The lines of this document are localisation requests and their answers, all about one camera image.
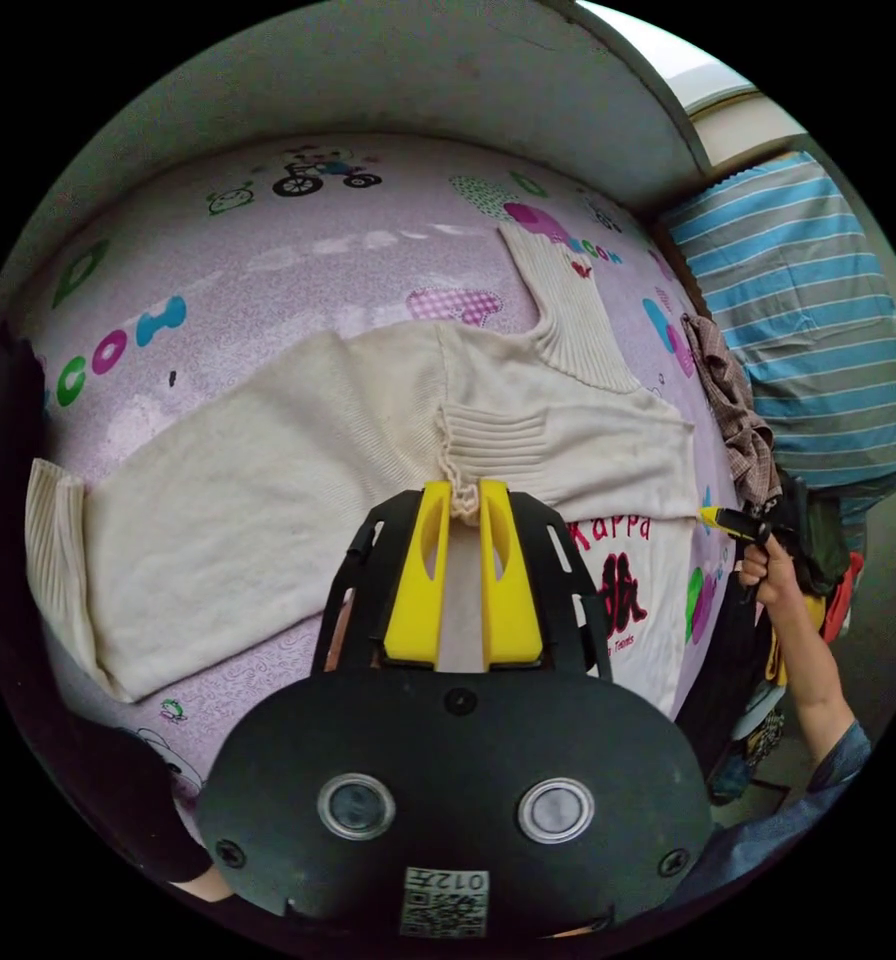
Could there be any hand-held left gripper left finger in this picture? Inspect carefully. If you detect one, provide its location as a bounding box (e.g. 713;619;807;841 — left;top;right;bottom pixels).
384;480;454;667

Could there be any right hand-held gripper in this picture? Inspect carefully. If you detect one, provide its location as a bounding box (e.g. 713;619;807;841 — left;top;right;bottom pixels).
697;506;800;606

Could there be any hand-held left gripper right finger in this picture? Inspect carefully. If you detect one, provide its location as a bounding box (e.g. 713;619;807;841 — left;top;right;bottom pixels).
478;479;546;667

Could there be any white turtleneck sweater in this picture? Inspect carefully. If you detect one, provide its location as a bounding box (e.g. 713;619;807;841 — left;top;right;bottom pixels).
25;221;702;704

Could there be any person's right forearm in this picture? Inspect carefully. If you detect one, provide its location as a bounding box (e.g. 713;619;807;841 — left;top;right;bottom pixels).
767;583;860;753

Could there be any person's right hand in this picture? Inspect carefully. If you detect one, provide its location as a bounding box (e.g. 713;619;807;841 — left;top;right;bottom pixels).
738;533;800;610

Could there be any person's left hand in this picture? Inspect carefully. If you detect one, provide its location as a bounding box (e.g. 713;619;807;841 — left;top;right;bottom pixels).
168;869;238;906

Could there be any white shirt with red print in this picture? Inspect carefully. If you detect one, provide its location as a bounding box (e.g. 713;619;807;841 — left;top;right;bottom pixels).
560;512;703;723

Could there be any blue grey striped quilt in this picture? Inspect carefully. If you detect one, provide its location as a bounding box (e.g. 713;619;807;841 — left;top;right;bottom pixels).
659;149;896;531

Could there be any bed with pink printed sheet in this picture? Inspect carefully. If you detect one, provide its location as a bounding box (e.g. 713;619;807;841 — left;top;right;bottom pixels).
12;133;757;834

